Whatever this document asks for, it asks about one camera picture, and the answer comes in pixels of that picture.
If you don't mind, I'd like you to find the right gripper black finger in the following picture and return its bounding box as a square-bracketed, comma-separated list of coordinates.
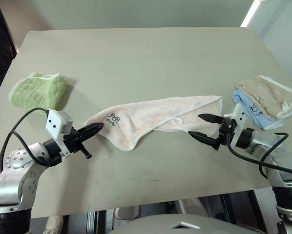
[198, 113, 226, 124]
[188, 131, 219, 147]

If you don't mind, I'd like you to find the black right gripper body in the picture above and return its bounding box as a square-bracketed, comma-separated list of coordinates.
[213, 117, 236, 150]

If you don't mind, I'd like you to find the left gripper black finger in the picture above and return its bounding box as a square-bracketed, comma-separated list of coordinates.
[77, 123, 104, 136]
[81, 126, 103, 142]

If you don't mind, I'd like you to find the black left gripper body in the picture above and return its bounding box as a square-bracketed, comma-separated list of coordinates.
[63, 128, 92, 159]

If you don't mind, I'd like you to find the pale pink towel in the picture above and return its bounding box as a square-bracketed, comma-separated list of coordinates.
[83, 95, 224, 152]

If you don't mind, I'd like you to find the light blue folded towel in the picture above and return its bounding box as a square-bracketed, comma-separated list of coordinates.
[231, 89, 285, 130]

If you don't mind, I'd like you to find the beige folded towel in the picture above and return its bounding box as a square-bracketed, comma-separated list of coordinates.
[235, 75, 292, 120]

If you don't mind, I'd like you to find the green folded towel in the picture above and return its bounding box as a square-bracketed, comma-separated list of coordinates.
[8, 72, 70, 115]

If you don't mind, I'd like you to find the pinkish rounded shape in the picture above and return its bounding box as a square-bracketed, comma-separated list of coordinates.
[112, 205, 141, 222]

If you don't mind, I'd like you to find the silver robot torso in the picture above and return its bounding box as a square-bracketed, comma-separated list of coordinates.
[110, 214, 259, 234]

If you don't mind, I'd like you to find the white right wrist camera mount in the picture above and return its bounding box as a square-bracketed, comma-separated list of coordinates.
[225, 103, 247, 148]

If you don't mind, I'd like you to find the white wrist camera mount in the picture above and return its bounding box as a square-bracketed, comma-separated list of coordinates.
[45, 109, 75, 157]
[225, 103, 247, 148]

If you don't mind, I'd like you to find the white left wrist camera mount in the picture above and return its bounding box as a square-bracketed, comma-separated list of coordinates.
[45, 109, 75, 157]

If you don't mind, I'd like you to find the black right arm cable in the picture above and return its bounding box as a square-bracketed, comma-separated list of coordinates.
[226, 132, 292, 180]

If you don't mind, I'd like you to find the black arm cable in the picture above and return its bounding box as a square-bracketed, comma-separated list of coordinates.
[0, 108, 63, 180]
[226, 132, 292, 180]

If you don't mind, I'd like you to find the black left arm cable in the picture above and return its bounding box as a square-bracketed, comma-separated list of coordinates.
[0, 108, 63, 180]

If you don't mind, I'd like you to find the black table frame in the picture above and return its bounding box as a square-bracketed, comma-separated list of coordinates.
[220, 190, 268, 232]

